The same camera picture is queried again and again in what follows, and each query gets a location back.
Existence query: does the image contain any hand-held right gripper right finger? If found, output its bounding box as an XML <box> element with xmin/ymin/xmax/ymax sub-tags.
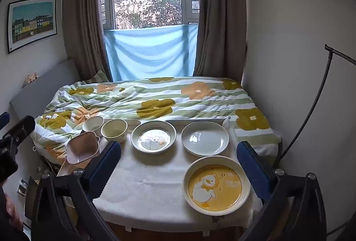
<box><xmin>236</xmin><ymin>141</ymin><xmax>327</xmax><ymax>241</ymax></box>

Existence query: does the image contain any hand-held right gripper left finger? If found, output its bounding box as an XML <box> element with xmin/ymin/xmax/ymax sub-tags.
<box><xmin>30</xmin><ymin>141</ymin><xmax>122</xmax><ymax>241</ymax></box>

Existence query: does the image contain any pink square bowl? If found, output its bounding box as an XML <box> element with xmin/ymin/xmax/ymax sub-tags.
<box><xmin>66</xmin><ymin>131</ymin><xmax>101</xmax><ymax>165</ymax></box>

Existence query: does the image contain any cream printed bowl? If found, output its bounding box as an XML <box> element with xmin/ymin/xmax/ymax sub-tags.
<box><xmin>101</xmin><ymin>118</ymin><xmax>128</xmax><ymax>143</ymax></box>

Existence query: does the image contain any yellow duck plate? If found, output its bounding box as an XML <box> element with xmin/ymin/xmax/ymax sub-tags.
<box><xmin>182</xmin><ymin>155</ymin><xmax>251</xmax><ymax>216</ymax></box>

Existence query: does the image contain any white bowl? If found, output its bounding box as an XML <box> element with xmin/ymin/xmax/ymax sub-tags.
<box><xmin>82</xmin><ymin>116</ymin><xmax>105</xmax><ymax>134</ymax></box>

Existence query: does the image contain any blue rimmed duck plate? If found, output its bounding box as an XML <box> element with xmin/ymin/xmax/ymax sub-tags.
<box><xmin>131</xmin><ymin>120</ymin><xmax>177</xmax><ymax>154</ymax></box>

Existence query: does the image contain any plain white plate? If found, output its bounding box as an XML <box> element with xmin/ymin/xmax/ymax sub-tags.
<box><xmin>181</xmin><ymin>121</ymin><xmax>230</xmax><ymax>156</ymax></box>

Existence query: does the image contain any person's left hand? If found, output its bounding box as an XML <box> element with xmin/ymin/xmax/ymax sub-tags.
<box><xmin>5</xmin><ymin>194</ymin><xmax>24</xmax><ymax>231</ymax></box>

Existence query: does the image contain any white tablecloth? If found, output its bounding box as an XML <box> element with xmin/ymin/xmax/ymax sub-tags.
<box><xmin>57</xmin><ymin>118</ymin><xmax>264</xmax><ymax>232</ymax></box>

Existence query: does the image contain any grey headboard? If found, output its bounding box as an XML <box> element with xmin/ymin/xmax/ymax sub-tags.
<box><xmin>9</xmin><ymin>59</ymin><xmax>81</xmax><ymax>116</ymax></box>

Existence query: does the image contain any small plush toy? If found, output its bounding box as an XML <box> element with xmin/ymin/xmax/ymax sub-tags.
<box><xmin>23</xmin><ymin>72</ymin><xmax>38</xmax><ymax>88</ymax></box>

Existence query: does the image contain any green patterned pillow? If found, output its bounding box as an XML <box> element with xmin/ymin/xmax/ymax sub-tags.
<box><xmin>88</xmin><ymin>70</ymin><xmax>110</xmax><ymax>83</ymax></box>

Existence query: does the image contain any floral striped blanket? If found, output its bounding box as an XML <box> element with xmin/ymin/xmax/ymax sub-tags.
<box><xmin>30</xmin><ymin>77</ymin><xmax>283</xmax><ymax>167</ymax></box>

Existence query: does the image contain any framed houses poster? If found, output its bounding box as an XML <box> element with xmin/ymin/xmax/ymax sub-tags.
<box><xmin>7</xmin><ymin>0</ymin><xmax>58</xmax><ymax>54</ymax></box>

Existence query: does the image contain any light blue cloth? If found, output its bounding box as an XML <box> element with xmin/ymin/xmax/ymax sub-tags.
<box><xmin>103</xmin><ymin>22</ymin><xmax>198</xmax><ymax>82</ymax></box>

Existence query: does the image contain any brown curtain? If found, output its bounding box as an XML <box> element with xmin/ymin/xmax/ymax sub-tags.
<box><xmin>62</xmin><ymin>0</ymin><xmax>113</xmax><ymax>83</ymax></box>
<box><xmin>193</xmin><ymin>0</ymin><xmax>247</xmax><ymax>80</ymax></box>

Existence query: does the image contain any white wall socket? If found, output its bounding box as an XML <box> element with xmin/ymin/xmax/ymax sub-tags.
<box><xmin>17</xmin><ymin>178</ymin><xmax>29</xmax><ymax>196</ymax></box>

